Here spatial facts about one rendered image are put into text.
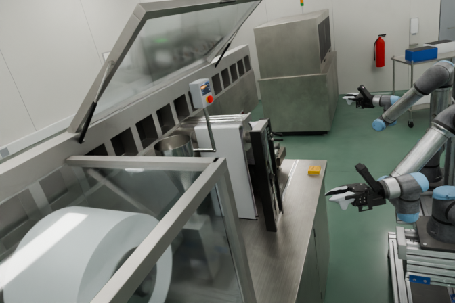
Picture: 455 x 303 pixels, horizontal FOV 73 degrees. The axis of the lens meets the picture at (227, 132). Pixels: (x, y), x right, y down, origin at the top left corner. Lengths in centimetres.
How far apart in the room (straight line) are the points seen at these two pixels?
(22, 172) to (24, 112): 277
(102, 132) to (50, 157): 22
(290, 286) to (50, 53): 348
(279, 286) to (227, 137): 67
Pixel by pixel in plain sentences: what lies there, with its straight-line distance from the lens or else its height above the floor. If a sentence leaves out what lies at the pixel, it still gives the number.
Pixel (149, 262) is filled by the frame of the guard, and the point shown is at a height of 158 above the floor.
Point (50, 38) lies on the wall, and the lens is 411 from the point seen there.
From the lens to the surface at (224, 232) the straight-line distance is 83.
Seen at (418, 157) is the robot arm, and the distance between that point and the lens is 145.
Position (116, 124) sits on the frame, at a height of 162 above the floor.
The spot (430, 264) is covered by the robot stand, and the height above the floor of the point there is 68.
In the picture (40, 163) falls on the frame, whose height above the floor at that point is 163.
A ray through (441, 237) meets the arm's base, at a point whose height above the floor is 84.
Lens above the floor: 194
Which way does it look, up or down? 21 degrees down
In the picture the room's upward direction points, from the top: 12 degrees counter-clockwise
